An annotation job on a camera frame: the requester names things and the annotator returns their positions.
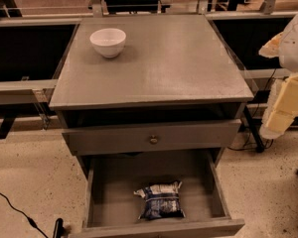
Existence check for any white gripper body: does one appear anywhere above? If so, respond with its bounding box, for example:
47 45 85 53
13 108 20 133
259 73 298 140

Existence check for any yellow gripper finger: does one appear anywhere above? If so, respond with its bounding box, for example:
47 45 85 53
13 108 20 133
258 33 282 59

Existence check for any top drawer with knob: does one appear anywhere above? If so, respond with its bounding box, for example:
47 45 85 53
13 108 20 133
63 119 241 156

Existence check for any white ceramic bowl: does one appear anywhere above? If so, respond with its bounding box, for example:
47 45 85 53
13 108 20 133
89 28 126 58

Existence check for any open middle drawer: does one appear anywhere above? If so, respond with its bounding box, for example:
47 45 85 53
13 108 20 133
71 150 244 238

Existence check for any grey wooden drawer cabinet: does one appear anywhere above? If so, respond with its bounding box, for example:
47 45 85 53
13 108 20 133
49 14 255 238

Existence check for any black object bottom left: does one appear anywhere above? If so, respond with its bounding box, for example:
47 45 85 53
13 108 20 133
53 218 64 238

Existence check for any round brass drawer knob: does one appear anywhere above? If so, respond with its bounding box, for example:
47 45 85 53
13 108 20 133
150 135 158 145

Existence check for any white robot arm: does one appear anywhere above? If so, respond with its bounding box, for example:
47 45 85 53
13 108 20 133
259 13 298 140

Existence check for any blue chip bag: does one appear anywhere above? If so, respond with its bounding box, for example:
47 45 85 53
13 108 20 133
133 180 185 220

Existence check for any black floor cable left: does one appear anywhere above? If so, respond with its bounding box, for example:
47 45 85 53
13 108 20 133
0 185 50 238

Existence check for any black cables right floor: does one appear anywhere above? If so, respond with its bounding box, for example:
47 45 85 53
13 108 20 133
226 68 278 153

